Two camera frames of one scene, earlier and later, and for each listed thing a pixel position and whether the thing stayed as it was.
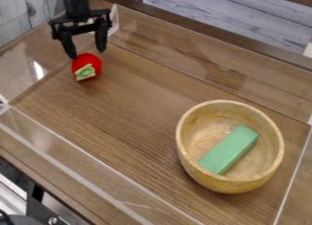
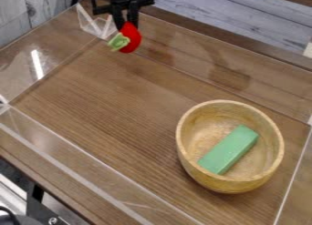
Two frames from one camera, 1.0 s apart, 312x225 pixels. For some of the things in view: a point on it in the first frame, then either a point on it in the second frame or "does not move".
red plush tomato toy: [86, 66] to [130, 30]
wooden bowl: [229, 143] does not move
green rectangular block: [228, 149] does not move
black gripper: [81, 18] to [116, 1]
